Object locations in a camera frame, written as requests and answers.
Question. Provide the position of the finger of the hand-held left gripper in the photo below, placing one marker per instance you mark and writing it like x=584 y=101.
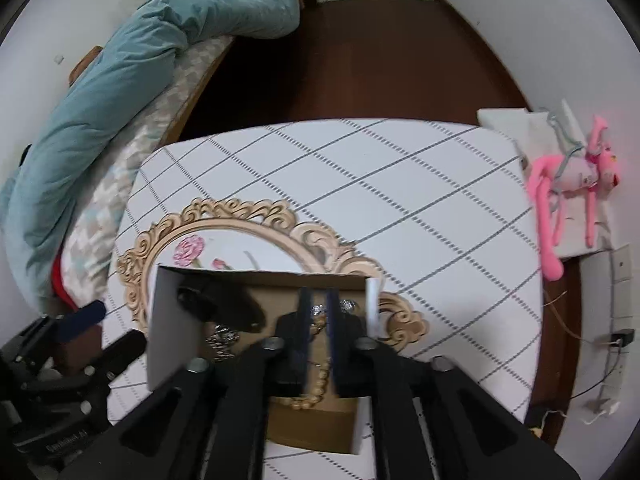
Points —
x=122 y=350
x=82 y=316

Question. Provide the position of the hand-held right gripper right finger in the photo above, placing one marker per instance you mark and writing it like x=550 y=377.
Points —
x=333 y=340

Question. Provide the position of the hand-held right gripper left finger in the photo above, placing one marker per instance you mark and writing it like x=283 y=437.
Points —
x=303 y=330

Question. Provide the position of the cardboard jewelry box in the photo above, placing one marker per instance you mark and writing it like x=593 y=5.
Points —
x=172 y=325

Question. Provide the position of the crystal earring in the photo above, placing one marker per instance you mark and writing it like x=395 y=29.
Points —
x=348 y=305
x=318 y=310

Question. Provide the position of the red cloth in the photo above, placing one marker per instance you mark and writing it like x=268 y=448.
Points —
x=62 y=285

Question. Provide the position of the black hair clip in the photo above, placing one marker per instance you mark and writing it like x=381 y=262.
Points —
x=225 y=305

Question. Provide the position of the bed with patterned mattress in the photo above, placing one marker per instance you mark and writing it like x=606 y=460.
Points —
x=95 y=220

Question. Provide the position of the white grid tablecloth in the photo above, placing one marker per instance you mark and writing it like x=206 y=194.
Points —
x=350 y=185

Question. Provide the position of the teal blanket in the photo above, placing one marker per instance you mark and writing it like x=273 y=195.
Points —
x=100 y=110

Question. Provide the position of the pink plush toy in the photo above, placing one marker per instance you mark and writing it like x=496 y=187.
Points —
x=542 y=200

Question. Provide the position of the white plug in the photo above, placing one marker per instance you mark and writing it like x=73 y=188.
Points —
x=602 y=407

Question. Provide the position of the black charger plug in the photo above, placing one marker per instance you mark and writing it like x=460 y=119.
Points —
x=623 y=338

